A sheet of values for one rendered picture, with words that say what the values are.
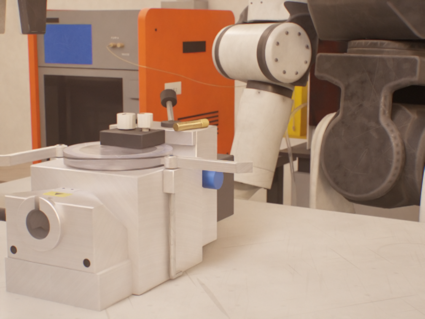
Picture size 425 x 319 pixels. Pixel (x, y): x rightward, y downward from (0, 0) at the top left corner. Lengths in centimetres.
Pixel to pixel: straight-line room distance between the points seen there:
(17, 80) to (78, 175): 391
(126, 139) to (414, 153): 35
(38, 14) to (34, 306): 21
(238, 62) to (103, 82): 88
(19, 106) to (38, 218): 393
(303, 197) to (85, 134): 67
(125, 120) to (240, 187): 48
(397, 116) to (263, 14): 27
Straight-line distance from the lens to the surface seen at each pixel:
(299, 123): 232
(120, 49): 186
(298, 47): 104
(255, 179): 105
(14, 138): 457
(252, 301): 58
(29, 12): 60
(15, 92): 452
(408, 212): 214
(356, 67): 88
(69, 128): 198
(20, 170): 216
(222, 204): 74
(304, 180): 223
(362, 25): 89
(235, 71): 107
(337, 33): 92
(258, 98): 106
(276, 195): 241
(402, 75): 85
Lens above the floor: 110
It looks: 10 degrees down
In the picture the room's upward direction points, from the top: straight up
